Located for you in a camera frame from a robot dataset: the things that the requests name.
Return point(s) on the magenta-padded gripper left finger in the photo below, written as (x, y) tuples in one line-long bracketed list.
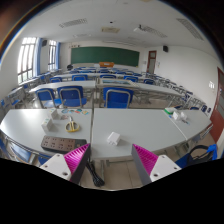
[(55, 163)]

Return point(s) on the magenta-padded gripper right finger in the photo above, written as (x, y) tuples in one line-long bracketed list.
[(161, 165)]

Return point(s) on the white block charger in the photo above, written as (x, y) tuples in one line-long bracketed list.
[(113, 138)]

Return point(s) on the blue classroom chair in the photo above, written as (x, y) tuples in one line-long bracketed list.
[(117, 99), (46, 96), (71, 96), (21, 153), (44, 160)]

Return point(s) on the dark brown power strip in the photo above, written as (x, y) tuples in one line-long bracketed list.
[(60, 143)]

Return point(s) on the small white box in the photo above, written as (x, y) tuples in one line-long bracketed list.
[(55, 114), (47, 125)]

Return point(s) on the pink picture card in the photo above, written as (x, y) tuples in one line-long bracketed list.
[(64, 117)]

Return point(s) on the blue picture card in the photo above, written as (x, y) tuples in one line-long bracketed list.
[(64, 111)]

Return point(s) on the green and white box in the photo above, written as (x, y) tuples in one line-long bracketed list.
[(170, 110)]

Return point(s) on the red picture card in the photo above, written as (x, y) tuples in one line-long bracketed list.
[(78, 111)]

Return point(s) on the yellow picture card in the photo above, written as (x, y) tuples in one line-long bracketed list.
[(85, 112)]

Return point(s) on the red-brown side door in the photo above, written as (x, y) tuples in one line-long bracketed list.
[(218, 110)]

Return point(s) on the group of blue chairs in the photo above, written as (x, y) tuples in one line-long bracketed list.
[(80, 77)]

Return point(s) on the brown wooden door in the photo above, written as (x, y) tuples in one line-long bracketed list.
[(151, 62)]

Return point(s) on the tall bright window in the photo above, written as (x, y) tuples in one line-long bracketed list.
[(52, 55), (26, 60)]

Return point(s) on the blue curtain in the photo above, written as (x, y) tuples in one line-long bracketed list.
[(39, 56), (58, 56)]

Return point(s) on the orange teacher podium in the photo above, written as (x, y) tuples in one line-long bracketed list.
[(106, 64)]

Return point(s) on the green chalkboard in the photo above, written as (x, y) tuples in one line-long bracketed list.
[(105, 56)]

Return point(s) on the white ceiling projector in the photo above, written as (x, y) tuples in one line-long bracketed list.
[(140, 29)]

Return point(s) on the group of ceiling lights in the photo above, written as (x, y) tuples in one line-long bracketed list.
[(73, 22)]

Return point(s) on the ceiling air conditioner panel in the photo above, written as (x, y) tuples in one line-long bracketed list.
[(110, 30)]

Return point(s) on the blue chair with black frame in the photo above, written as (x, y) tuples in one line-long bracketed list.
[(182, 162)]

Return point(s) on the black wall speaker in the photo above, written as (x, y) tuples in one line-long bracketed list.
[(165, 49), (44, 43)]

